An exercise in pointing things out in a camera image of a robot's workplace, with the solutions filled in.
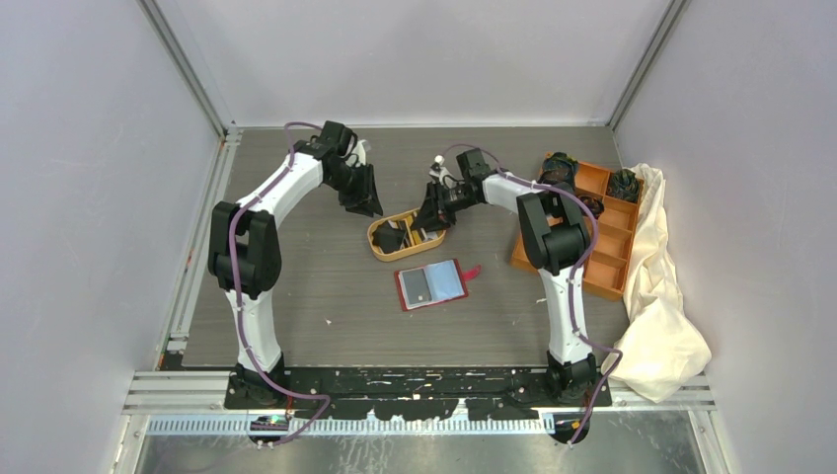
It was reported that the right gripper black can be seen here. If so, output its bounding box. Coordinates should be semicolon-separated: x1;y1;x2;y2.
410;181;478;236

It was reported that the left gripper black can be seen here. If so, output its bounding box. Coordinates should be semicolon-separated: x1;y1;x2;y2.
325;161;383;217

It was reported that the orange oval card tray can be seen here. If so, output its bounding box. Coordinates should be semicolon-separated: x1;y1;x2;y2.
366;208;446;263

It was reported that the red card holder wallet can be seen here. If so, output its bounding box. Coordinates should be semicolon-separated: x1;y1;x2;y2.
394;259;482;312

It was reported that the black credit card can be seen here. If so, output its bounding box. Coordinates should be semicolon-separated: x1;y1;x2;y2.
401;269;432;308

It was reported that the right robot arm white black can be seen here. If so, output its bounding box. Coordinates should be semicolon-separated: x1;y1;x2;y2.
412;148;599;406

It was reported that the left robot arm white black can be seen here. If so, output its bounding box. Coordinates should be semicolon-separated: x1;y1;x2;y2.
207;120;383;408

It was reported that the rolled black belt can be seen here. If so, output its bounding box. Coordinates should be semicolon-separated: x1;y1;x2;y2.
538;170;575;193

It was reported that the rolled dark patterned belt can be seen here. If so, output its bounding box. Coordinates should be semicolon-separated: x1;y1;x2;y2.
541;152;579;179

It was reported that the orange compartment organizer tray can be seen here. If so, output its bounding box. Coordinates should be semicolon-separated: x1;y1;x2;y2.
510;155;646;302

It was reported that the rolled green dark belt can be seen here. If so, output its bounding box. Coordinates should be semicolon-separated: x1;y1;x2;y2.
606;168;642;203

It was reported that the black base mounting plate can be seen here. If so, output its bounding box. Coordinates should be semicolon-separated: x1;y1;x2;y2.
223;366;612;422

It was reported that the cream cloth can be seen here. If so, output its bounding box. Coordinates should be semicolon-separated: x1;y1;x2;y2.
604;163;712;403

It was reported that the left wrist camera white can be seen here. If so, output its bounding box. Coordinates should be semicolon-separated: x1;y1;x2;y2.
346;139;370;168

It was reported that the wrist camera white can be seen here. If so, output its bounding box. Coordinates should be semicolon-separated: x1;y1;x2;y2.
428;155;458;189
346;139;370;168

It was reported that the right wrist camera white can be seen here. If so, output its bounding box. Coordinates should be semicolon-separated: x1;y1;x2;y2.
428;155;458;189

